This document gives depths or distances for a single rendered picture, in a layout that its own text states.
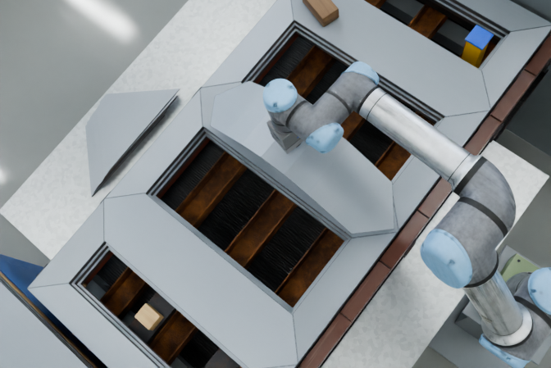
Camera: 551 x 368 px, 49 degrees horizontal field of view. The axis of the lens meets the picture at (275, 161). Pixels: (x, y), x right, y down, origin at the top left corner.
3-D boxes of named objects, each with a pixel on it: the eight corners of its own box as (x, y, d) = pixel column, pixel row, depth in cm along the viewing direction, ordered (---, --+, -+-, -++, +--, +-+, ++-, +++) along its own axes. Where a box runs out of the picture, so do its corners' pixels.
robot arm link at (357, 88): (548, 186, 120) (354, 48, 134) (513, 228, 118) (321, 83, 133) (531, 202, 130) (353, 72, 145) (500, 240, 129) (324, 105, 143)
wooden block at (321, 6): (302, 1, 194) (300, -8, 190) (317, -9, 195) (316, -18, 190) (323, 27, 190) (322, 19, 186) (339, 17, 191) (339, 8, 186)
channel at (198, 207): (76, 337, 190) (69, 336, 185) (393, -42, 217) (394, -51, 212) (93, 353, 187) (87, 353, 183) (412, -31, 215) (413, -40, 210)
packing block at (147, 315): (138, 317, 179) (134, 316, 175) (149, 303, 180) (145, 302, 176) (152, 330, 177) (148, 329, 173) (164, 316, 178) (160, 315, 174)
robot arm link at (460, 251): (560, 335, 150) (498, 211, 117) (524, 383, 147) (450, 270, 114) (518, 310, 159) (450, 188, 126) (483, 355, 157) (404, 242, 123)
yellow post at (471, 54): (457, 70, 200) (466, 41, 182) (466, 59, 201) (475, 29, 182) (470, 78, 198) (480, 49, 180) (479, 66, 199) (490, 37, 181)
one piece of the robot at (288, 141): (284, 85, 148) (292, 111, 163) (256, 108, 147) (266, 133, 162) (311, 112, 145) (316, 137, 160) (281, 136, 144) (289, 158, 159)
